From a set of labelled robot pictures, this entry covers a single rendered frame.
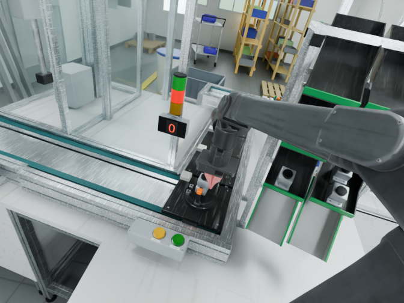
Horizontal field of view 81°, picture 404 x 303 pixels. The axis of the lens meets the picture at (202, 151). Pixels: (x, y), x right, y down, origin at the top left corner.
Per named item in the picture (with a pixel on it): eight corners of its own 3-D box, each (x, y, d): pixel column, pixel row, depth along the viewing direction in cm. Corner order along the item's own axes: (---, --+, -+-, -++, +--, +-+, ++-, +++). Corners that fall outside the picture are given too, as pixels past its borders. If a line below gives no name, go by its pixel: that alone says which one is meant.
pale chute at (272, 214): (279, 245, 84) (281, 246, 80) (244, 228, 88) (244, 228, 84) (308, 174, 89) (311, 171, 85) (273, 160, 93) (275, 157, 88)
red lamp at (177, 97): (180, 104, 90) (182, 92, 87) (168, 101, 90) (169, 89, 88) (184, 100, 94) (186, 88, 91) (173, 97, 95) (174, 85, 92)
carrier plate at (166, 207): (220, 234, 88) (221, 230, 87) (160, 213, 92) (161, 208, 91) (231, 192, 108) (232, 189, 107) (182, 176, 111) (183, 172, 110)
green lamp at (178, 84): (182, 92, 87) (184, 79, 84) (169, 88, 88) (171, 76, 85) (186, 88, 91) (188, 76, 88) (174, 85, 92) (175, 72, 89)
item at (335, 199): (336, 210, 74) (348, 202, 68) (322, 204, 75) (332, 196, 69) (342, 188, 78) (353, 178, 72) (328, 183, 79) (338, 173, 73)
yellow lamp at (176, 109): (179, 116, 93) (180, 105, 90) (167, 113, 93) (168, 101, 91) (183, 112, 97) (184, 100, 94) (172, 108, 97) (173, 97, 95)
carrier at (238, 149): (240, 162, 129) (246, 142, 122) (198, 148, 133) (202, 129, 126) (245, 140, 149) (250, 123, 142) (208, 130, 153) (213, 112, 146)
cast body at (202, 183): (204, 196, 93) (208, 183, 89) (194, 192, 94) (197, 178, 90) (210, 183, 100) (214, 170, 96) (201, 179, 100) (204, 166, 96)
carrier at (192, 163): (232, 190, 109) (238, 169, 102) (183, 174, 113) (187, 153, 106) (239, 162, 129) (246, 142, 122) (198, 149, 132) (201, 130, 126)
